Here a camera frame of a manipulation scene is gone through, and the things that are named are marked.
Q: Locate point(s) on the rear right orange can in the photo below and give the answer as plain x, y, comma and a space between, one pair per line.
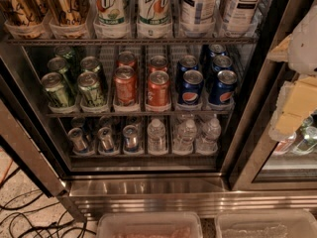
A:
158, 63

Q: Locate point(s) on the pepsi can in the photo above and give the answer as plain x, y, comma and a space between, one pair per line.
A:
221, 63
186, 63
223, 87
216, 50
191, 88

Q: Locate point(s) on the middle wire fridge shelf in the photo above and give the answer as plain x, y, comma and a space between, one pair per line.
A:
137, 113

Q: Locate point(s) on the front left green can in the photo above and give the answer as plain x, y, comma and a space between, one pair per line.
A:
57, 90

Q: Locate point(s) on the orange can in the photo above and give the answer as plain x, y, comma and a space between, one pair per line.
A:
158, 85
127, 58
158, 63
125, 80

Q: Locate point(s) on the wire fridge shelf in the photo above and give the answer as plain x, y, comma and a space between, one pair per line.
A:
137, 113
130, 42

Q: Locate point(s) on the right tea bottle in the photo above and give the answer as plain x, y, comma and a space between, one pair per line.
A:
238, 12

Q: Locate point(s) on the front right green can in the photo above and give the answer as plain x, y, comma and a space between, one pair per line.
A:
91, 89

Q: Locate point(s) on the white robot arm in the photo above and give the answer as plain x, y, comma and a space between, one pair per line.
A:
299, 49

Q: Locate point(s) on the clear water bottle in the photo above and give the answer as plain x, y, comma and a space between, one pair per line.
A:
184, 137
206, 142
156, 137

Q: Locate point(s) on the redbull can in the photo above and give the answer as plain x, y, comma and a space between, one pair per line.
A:
80, 144
105, 121
134, 120
131, 138
106, 139
78, 122

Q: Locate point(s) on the gold lacroix can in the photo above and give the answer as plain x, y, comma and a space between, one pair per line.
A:
24, 13
69, 13

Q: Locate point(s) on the right 7up bottle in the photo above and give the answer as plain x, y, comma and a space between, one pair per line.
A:
153, 12

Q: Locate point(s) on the upper wire fridge shelf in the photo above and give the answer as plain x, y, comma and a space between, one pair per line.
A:
130, 42

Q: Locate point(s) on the left gold lacroix can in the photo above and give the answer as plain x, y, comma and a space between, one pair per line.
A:
24, 13

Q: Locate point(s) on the steel fridge door frame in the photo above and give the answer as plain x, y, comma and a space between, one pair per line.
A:
251, 145

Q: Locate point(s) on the left clear water bottle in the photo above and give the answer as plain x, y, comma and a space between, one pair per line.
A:
156, 137

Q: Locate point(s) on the right gold lacroix can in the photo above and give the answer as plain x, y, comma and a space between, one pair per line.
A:
69, 13

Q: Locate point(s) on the rear left orange can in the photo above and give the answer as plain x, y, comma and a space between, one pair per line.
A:
127, 58

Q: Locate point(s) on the left tea bottle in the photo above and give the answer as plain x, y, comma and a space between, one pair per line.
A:
197, 12

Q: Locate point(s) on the tea bottle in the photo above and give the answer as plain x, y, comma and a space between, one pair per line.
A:
238, 12
197, 12

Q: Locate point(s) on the middle clear water bottle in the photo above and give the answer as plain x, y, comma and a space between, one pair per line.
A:
184, 137

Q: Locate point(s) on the rear green can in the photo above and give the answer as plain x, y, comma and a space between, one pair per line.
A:
66, 52

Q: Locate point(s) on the middle right green can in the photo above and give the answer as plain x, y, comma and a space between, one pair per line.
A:
93, 64

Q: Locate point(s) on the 7up bottle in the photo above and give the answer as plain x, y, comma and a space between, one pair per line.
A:
111, 12
153, 12

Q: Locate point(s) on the green can behind glass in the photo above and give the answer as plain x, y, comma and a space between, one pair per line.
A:
307, 138

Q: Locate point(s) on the clear plastic bin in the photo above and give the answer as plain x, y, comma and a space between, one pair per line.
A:
273, 223
150, 225

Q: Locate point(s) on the left 7up bottle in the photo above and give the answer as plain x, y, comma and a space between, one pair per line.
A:
111, 12

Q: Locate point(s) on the rear right pepsi can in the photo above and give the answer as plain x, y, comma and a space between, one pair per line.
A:
216, 50

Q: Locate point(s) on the front right orange can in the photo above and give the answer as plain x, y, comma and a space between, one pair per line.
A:
158, 85

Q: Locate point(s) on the rear left pepsi can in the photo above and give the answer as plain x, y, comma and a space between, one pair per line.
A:
186, 63

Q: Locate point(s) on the middle left green can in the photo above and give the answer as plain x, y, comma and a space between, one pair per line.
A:
61, 66

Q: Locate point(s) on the middle right pepsi can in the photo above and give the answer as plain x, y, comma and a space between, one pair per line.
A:
221, 63

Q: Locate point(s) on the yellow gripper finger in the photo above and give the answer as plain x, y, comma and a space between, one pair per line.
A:
295, 102

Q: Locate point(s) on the front left orange can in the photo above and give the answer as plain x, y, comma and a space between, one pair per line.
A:
125, 80

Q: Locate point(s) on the red can behind glass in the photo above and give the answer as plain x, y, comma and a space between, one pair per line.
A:
284, 145

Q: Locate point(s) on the right clear plastic bin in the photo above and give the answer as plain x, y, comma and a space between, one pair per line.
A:
273, 223

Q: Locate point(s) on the front left pepsi can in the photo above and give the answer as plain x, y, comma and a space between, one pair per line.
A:
191, 88

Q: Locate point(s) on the open left fridge door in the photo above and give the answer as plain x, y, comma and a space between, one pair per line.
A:
18, 143

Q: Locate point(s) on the left clear plastic bin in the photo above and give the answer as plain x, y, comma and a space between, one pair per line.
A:
150, 225

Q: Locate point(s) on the right clear water bottle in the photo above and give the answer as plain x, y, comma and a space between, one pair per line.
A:
206, 142

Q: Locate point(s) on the front right pepsi can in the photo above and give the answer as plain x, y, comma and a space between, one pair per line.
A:
223, 87

